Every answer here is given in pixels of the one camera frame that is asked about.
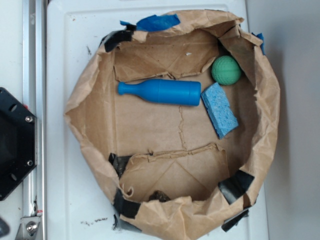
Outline blue tape strip right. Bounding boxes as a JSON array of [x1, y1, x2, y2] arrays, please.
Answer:
[[251, 31, 267, 56]]

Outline blue tape strip top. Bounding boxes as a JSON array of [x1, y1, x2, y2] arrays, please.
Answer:
[[120, 14, 181, 32]]

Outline metal corner bracket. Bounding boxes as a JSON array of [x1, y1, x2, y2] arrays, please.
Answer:
[[15, 216, 41, 240]]

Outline blue tape strip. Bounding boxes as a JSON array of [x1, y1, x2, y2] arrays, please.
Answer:
[[120, 14, 181, 32], [251, 31, 267, 56]]

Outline blue plastic bottle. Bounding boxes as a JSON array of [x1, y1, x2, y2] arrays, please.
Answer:
[[117, 79, 201, 106]]

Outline blue sponge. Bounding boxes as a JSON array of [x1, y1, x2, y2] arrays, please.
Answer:
[[201, 82, 239, 140]]

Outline white plastic board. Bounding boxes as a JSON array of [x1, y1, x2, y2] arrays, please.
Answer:
[[45, 0, 270, 240]]

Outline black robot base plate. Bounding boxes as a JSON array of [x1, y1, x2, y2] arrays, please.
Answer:
[[0, 87, 36, 201]]

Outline brown paper bag tray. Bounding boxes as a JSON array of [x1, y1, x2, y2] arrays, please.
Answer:
[[64, 10, 280, 240]]

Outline aluminium rail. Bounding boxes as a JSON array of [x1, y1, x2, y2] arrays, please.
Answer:
[[22, 0, 48, 240]]

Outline green dimpled ball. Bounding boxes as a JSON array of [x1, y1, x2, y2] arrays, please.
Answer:
[[211, 55, 242, 86]]

